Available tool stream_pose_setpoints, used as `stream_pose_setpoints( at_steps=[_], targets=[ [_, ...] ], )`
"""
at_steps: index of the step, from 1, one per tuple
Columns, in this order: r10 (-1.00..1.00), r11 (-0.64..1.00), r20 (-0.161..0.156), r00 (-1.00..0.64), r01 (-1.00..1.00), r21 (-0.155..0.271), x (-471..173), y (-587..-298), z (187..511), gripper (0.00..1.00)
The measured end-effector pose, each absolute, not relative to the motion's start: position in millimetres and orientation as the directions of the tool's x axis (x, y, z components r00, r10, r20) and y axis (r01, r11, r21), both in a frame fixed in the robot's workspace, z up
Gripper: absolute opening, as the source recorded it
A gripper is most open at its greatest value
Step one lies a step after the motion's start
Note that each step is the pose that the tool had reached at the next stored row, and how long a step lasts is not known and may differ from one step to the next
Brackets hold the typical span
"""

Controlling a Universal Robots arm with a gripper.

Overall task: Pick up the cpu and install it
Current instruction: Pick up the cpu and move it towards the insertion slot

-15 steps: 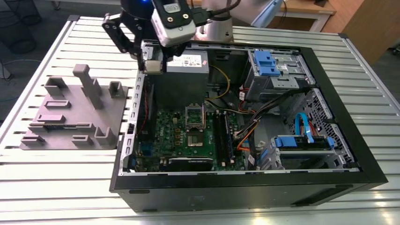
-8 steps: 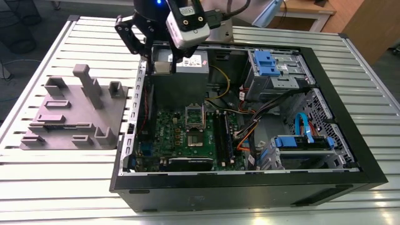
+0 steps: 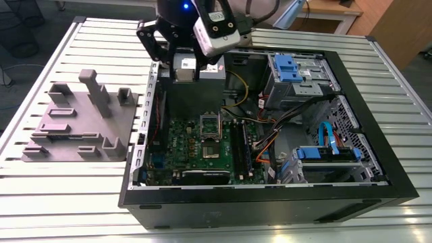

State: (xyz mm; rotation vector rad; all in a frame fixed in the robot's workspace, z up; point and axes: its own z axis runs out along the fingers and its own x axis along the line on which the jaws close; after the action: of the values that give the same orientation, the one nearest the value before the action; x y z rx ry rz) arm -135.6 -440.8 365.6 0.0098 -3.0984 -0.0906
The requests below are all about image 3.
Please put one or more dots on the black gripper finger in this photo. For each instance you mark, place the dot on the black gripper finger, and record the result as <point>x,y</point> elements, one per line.
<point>197,65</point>
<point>148,38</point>

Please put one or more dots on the silver CPU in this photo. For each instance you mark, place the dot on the silver CPU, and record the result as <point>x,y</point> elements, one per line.
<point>184,76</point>

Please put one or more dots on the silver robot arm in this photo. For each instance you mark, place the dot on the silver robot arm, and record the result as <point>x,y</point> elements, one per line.
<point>289,15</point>

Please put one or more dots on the grey power supply unit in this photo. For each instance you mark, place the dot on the grey power supply unit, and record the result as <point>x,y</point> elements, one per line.
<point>188,101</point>

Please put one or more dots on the metal locking lever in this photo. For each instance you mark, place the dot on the metal locking lever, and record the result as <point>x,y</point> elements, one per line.
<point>221,124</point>

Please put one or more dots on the blue plastic drive latch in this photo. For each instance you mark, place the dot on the blue plastic drive latch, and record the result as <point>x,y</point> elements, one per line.
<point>286,68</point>

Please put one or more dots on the silver drive cage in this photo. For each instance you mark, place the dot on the silver drive cage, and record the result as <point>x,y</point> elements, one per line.
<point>302,91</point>

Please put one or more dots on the black RAM slot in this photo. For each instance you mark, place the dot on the black RAM slot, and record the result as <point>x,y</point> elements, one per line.
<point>236,149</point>

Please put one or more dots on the grey parts rack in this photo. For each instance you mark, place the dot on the grey parts rack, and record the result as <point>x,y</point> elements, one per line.
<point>90,121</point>

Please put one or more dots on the black waste bin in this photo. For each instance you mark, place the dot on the black waste bin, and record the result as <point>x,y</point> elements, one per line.
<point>21,48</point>

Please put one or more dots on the green motherboard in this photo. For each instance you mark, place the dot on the green motherboard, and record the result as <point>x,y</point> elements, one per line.
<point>188,162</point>

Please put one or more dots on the blue motherboard connector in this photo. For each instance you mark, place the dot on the blue motherboard connector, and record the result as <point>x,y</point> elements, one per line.
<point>158,162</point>

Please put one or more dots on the black graphics card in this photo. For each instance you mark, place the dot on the black graphics card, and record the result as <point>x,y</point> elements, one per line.
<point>202,174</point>

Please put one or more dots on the RAM stick with black chips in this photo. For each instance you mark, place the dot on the RAM stick with black chips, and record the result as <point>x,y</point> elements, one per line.
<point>65,138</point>

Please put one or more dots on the hard disk in blue carrier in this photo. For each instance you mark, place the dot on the hard disk in blue carrier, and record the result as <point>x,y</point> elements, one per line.
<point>308,153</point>

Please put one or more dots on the silver disk bay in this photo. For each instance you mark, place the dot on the silver disk bay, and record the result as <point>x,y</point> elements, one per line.
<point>332,165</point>

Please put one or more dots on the black PC case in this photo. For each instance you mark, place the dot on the black PC case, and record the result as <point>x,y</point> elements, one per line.
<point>236,210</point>

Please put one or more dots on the wooden cabinet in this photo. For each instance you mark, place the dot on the wooden cabinet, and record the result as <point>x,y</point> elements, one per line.
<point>397,30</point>

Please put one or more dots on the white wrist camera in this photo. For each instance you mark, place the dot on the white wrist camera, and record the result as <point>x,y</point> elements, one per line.
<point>218,43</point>

